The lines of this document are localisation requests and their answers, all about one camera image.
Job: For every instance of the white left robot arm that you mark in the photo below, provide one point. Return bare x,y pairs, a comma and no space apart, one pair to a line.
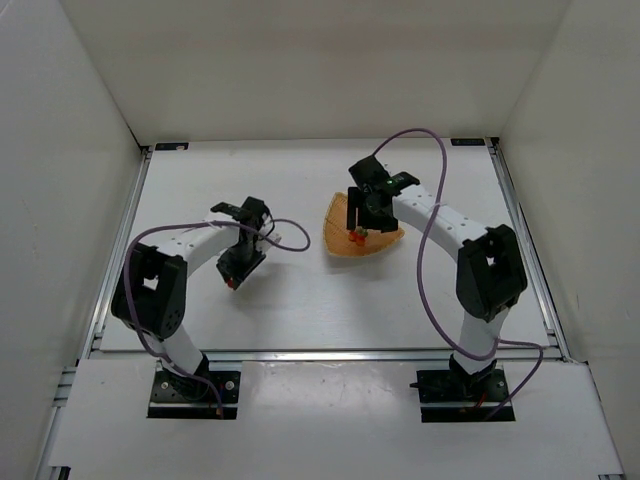
158,278

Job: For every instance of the black left corner bracket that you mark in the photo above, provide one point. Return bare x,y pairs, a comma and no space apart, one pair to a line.
171,146

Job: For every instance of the cherry pair with leaves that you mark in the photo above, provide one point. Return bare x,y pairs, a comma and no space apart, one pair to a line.
358,236

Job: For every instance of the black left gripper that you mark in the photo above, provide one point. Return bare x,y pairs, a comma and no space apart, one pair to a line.
241,266

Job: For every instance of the left aluminium frame rail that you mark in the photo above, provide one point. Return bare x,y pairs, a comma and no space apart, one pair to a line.
107,286

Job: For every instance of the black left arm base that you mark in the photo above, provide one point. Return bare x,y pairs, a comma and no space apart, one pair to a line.
175,397

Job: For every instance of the woven triangular fruit basket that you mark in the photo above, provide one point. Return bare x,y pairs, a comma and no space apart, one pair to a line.
344,243

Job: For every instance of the aluminium frame rail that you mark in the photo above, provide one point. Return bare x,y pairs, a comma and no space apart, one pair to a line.
536,276
107,286

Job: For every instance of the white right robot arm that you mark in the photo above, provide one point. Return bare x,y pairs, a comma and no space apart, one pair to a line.
490,273

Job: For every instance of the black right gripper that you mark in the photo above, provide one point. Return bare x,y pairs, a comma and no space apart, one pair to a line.
371,222

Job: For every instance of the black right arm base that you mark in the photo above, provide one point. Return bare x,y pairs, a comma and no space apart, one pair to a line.
444,399

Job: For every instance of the right aluminium frame rail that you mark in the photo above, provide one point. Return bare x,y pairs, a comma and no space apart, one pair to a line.
536,276

